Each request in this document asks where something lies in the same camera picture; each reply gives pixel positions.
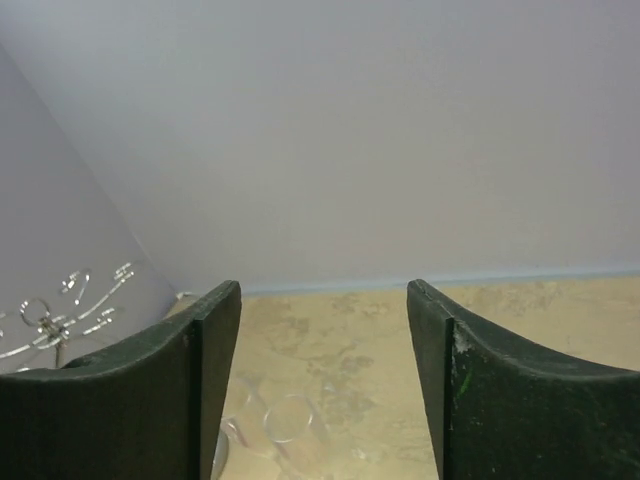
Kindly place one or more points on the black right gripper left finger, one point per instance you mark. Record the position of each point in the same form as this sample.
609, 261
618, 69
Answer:
147, 407

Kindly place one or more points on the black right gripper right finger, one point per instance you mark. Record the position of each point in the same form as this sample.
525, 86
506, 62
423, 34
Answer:
500, 406

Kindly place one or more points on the clear champagne flute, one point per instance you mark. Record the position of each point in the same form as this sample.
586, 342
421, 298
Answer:
289, 431

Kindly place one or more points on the chrome wine glass rack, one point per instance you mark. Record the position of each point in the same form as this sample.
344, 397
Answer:
42, 333

